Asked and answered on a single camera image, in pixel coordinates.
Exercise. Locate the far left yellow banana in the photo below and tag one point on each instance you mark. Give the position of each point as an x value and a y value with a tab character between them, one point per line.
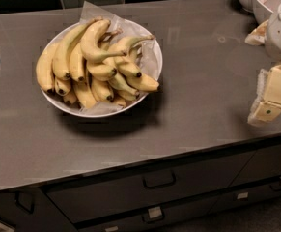
44	72

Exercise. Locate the small lower left banana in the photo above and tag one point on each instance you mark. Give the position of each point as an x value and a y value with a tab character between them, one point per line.
62	87

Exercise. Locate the long greenish yellow banana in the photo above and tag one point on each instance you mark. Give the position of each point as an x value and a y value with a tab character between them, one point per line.
65	47

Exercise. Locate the centre short yellow banana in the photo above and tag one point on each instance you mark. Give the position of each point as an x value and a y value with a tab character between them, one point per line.
101	71

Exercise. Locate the bottom centre yellow banana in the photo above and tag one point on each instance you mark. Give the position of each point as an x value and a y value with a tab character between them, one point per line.
84	94

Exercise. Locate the green stemmed right banana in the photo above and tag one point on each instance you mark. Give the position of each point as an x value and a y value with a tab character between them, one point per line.
126	43

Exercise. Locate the lower middle drawer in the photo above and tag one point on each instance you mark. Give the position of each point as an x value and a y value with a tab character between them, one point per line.
156	217

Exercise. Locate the left cabinet door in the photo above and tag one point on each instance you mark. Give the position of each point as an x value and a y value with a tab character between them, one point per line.
29	210

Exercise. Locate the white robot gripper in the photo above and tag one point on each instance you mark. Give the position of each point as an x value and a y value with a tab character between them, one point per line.
267	105

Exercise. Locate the drawer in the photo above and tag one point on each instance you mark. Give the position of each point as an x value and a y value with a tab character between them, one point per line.
156	217
250	194
265	163
83	200

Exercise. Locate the yellow banana beside long one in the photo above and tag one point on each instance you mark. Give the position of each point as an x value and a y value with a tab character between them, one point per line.
77	64

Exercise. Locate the right front yellow banana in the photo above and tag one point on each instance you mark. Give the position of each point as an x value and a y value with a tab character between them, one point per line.
143	83

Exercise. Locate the right upper drawer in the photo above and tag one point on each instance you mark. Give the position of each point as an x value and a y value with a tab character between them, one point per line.
265	163

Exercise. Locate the white ceramic bowl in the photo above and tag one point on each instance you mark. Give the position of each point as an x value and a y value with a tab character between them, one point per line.
67	106

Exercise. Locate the right lower drawer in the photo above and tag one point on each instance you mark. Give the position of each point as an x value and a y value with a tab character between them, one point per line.
250	194

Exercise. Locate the lower middle yellow banana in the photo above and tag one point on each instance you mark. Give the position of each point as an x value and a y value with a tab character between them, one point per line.
102	90

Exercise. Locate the upper middle drawer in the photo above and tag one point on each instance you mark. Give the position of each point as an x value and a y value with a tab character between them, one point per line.
83	200

